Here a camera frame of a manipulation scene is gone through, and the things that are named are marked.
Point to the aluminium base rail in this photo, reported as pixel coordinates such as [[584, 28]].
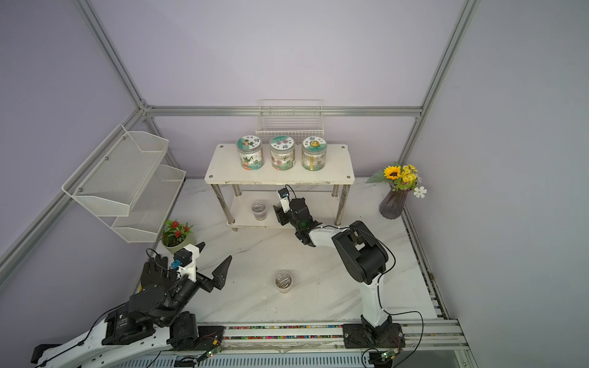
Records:
[[416, 343]]

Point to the small clear jar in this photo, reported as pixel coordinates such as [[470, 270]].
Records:
[[259, 210], [284, 282]]

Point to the seed jar purple flower lid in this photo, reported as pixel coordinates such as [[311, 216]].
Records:
[[282, 149]]

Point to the white two-tier shelf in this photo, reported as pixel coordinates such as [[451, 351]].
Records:
[[326, 191]]

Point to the white mesh wall rack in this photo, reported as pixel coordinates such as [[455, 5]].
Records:
[[126, 184]]

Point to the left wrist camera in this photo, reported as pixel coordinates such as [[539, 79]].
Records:
[[184, 263]]

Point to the seed jar sunflower lid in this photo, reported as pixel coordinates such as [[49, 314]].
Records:
[[314, 152]]

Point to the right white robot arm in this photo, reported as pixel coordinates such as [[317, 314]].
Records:
[[361, 253]]

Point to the white wire basket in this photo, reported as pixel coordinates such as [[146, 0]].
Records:
[[298, 119]]

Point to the sunflower bouquet in dark vase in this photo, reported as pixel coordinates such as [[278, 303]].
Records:
[[402, 181]]

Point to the small red flower pot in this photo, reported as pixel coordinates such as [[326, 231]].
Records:
[[176, 236]]

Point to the seed jar green plant lid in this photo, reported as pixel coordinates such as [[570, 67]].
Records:
[[250, 152]]

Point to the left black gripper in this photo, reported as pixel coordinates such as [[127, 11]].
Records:
[[218, 278]]

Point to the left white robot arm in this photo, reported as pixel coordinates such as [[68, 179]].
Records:
[[116, 337]]

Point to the black rubber glove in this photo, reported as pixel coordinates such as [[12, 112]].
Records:
[[157, 273]]

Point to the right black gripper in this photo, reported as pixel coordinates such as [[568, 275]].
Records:
[[281, 215]]

